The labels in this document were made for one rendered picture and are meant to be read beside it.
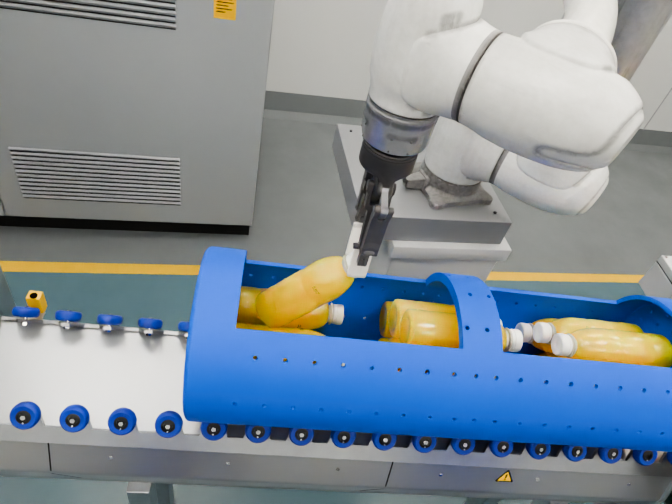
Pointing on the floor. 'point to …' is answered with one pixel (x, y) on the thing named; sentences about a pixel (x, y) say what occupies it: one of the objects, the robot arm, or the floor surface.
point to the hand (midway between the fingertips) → (359, 250)
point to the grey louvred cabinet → (132, 113)
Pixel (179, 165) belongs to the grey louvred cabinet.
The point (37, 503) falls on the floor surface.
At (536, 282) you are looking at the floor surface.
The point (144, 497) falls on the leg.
